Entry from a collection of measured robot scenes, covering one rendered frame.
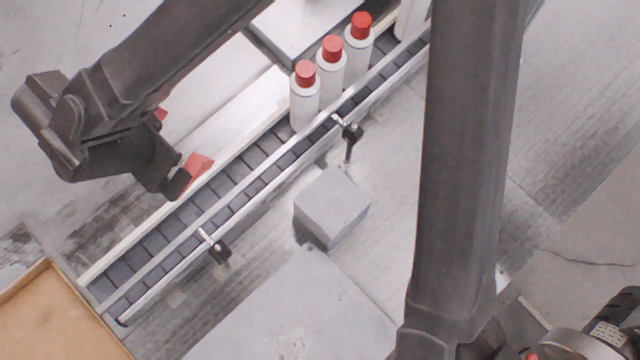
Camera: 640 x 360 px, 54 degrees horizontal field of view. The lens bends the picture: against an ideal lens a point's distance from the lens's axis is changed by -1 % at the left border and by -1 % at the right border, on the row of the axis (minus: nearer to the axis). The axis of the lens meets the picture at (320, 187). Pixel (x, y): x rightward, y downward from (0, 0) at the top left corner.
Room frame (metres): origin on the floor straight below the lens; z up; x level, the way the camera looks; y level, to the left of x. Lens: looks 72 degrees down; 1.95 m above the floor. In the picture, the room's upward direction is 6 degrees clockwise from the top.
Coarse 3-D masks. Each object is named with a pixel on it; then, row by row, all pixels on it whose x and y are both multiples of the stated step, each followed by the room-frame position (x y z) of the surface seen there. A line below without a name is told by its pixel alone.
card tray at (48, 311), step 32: (32, 288) 0.13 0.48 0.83; (64, 288) 0.13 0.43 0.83; (0, 320) 0.07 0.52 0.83; (32, 320) 0.07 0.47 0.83; (64, 320) 0.08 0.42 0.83; (96, 320) 0.09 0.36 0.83; (0, 352) 0.01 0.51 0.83; (32, 352) 0.02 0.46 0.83; (64, 352) 0.03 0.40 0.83; (96, 352) 0.03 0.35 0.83; (128, 352) 0.04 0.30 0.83
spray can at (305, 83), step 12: (300, 60) 0.49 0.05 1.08; (300, 72) 0.47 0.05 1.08; (312, 72) 0.47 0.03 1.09; (300, 84) 0.46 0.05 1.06; (312, 84) 0.47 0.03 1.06; (300, 96) 0.45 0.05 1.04; (312, 96) 0.46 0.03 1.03; (300, 108) 0.45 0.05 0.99; (312, 108) 0.46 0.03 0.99; (300, 120) 0.45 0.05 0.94; (312, 132) 0.46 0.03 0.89
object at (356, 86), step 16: (416, 32) 0.64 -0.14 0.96; (400, 48) 0.61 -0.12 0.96; (384, 64) 0.57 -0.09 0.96; (368, 80) 0.54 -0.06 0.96; (304, 128) 0.43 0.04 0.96; (288, 144) 0.40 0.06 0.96; (272, 160) 0.37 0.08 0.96; (256, 176) 0.34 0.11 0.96; (240, 192) 0.31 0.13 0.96; (192, 224) 0.24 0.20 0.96; (176, 240) 0.21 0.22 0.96; (160, 256) 0.19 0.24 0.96; (144, 272) 0.16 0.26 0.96; (128, 288) 0.13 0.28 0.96; (112, 304) 0.10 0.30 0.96
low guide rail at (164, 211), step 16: (256, 128) 0.44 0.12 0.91; (240, 144) 0.41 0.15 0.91; (224, 160) 0.38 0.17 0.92; (208, 176) 0.34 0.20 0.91; (192, 192) 0.31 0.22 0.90; (160, 208) 0.28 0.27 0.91; (144, 224) 0.25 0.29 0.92; (128, 240) 0.22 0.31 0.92; (112, 256) 0.19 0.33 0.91; (96, 272) 0.16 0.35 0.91
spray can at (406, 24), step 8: (408, 0) 0.68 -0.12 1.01; (416, 0) 0.67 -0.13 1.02; (424, 0) 0.67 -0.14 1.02; (400, 8) 0.69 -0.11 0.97; (408, 8) 0.67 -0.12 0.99; (416, 8) 0.67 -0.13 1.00; (424, 8) 0.67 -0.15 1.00; (400, 16) 0.68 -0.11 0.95; (408, 16) 0.67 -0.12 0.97; (416, 16) 0.67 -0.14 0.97; (424, 16) 0.68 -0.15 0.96; (400, 24) 0.68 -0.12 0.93; (408, 24) 0.67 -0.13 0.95; (416, 24) 0.67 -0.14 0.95; (400, 32) 0.67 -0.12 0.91; (408, 32) 0.67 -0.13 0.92; (400, 40) 0.67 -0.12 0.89
